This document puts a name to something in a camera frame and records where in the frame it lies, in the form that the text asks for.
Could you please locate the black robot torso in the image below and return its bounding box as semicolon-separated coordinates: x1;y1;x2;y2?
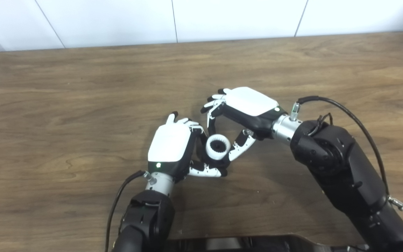
167;234;370;252

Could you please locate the round black plastic part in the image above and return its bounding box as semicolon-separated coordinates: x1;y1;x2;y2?
196;135;232;168

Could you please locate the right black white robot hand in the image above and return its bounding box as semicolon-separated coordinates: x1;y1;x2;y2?
201;87;288;161

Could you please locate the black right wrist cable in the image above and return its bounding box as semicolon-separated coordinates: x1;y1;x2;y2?
290;96;403;212

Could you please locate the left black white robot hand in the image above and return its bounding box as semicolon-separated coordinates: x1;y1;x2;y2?
148;111;228;182

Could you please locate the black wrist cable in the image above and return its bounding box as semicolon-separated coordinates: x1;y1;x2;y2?
290;96;403;212
105;170;153;252

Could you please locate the white plastic ring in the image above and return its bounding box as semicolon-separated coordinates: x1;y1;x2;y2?
206;134;231;161

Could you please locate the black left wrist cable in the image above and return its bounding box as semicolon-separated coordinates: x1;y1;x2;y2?
105;170;153;252

